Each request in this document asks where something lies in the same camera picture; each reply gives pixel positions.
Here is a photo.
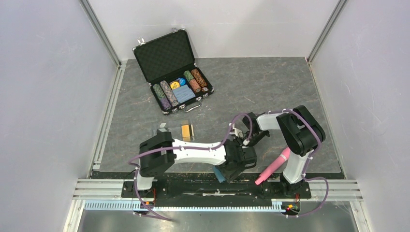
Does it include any pink cylindrical tool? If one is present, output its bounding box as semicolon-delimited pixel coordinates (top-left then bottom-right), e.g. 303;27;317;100
254;147;291;185

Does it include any green poker chip stack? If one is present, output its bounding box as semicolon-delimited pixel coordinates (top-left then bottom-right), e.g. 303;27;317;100
183;71;194;82

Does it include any gold card stack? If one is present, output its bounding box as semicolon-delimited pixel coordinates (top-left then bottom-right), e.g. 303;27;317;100
181;124;194;142

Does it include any blue leather card holder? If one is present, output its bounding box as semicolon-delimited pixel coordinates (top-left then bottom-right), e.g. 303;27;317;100
212;166;226;183

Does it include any yellow dealer chip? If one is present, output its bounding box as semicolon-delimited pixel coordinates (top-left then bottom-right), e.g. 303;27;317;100
170;81;180;89

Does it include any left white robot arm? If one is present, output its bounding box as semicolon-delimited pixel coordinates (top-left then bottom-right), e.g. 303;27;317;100
130;130;257;197

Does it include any orange brown chip stack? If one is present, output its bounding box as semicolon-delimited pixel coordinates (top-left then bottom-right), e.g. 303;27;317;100
191;69;208;87

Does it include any blue playing card deck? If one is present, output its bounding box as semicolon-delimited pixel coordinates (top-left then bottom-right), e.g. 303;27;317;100
173;85;195;103

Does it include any black poker chip case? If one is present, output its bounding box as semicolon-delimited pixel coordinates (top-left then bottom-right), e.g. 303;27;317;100
132;29;215;115

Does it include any dark green chip stack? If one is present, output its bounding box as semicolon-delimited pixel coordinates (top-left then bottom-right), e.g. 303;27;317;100
153;84;171;111

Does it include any clear card box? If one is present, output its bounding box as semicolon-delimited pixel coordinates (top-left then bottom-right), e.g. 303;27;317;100
156;119;196;143

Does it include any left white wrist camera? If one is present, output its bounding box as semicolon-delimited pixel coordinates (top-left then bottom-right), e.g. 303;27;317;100
229;123;249;146

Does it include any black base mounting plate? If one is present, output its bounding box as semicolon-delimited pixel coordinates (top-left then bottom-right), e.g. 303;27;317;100
138;173;312;200

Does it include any pink poker chip stack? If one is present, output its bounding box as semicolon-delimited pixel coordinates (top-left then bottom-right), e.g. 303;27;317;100
189;79;201;93

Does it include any purple grey chip stack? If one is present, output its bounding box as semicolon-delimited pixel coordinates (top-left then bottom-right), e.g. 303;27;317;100
160;80;180;107

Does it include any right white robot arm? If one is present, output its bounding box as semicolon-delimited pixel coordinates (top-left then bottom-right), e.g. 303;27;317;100
242;105;326;197

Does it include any white cable duct strip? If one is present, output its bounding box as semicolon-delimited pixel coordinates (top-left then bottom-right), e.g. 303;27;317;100
84;200;292;213

